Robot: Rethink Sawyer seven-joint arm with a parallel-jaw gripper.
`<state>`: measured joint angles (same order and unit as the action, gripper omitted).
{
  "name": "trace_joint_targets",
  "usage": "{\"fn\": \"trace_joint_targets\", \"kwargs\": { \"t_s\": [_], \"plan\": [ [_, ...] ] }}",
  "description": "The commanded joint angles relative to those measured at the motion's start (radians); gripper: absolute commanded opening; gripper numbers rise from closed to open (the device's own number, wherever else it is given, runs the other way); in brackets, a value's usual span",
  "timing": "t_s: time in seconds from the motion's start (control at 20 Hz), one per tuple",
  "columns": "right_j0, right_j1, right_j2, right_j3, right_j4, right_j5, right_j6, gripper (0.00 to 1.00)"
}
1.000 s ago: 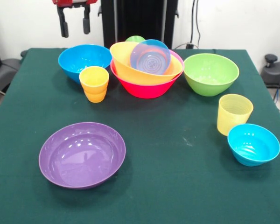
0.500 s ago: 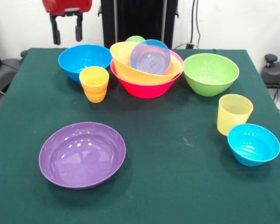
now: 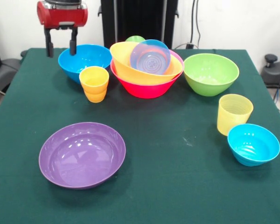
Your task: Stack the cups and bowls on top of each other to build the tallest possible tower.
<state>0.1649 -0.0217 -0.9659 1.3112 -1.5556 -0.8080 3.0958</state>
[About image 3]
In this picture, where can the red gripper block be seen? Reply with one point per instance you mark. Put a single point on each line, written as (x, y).
(60, 16)

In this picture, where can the large orange plastic bowl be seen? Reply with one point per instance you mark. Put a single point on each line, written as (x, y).
(123, 63)

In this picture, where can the translucent blue ribbed bowl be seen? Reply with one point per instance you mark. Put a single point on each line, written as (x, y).
(151, 60)

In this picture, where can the large pink plastic bowl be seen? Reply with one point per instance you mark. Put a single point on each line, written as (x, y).
(147, 91)

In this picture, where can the large blue plastic bowl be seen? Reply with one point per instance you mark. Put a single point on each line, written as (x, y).
(88, 58)

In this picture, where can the yellow-orange plastic cup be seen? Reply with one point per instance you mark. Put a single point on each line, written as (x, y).
(94, 78)
(95, 97)

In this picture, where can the black office chair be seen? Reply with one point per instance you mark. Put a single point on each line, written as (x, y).
(7, 67)

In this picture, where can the green plastic cup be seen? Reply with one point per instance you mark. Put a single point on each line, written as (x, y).
(134, 39)

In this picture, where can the dark green tablecloth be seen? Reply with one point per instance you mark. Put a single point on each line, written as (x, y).
(25, 140)

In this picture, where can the purple plastic bowl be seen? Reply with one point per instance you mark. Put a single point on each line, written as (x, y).
(81, 158)

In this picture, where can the black power adapter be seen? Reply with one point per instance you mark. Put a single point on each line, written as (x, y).
(189, 46)

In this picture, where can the green plastic bowl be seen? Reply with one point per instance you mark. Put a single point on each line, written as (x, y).
(210, 74)

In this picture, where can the translucent yellow plastic cup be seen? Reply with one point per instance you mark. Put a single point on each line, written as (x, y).
(233, 112)

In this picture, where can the black swivel chair base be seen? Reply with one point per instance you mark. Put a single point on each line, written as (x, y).
(275, 72)

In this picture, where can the small cyan plastic bowl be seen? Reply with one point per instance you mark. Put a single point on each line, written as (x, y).
(254, 144)

